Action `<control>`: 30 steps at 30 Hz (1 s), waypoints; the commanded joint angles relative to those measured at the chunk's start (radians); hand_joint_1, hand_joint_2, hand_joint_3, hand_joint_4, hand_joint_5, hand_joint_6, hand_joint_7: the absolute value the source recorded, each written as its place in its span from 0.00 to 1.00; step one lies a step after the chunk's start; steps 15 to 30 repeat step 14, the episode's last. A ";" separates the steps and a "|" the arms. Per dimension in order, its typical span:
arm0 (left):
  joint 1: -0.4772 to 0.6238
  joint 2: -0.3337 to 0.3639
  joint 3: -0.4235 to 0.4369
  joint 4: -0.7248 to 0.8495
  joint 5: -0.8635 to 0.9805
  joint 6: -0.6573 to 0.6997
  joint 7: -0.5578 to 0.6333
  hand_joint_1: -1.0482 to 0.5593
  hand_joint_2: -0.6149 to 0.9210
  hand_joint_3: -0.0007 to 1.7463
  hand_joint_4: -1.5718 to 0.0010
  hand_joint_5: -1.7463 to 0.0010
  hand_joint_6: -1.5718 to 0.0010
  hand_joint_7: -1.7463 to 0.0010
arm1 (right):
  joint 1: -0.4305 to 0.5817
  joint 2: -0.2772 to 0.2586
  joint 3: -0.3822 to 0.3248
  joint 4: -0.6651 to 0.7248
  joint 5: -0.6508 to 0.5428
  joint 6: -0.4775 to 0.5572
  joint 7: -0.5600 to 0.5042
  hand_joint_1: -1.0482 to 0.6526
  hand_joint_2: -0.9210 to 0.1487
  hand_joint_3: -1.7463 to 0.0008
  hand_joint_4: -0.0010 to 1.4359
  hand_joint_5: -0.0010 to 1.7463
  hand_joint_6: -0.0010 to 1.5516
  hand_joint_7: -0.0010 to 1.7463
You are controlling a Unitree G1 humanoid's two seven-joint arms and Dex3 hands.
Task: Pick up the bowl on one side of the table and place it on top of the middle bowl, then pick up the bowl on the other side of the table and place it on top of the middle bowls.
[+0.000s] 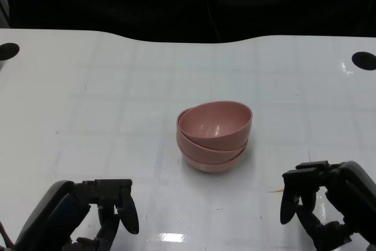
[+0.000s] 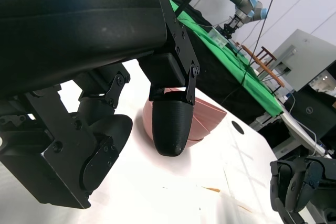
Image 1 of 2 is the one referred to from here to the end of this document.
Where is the black round table grommet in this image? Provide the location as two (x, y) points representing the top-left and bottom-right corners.
(351, 51), (376, 71)
(0, 42), (21, 61)

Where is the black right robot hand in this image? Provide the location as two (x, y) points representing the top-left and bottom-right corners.
(280, 160), (376, 251)

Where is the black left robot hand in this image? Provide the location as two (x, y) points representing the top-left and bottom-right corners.
(14, 179), (140, 251)

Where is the pink plastic bowl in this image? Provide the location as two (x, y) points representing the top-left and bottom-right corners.
(182, 145), (246, 175)
(177, 101), (253, 150)
(176, 109), (249, 160)

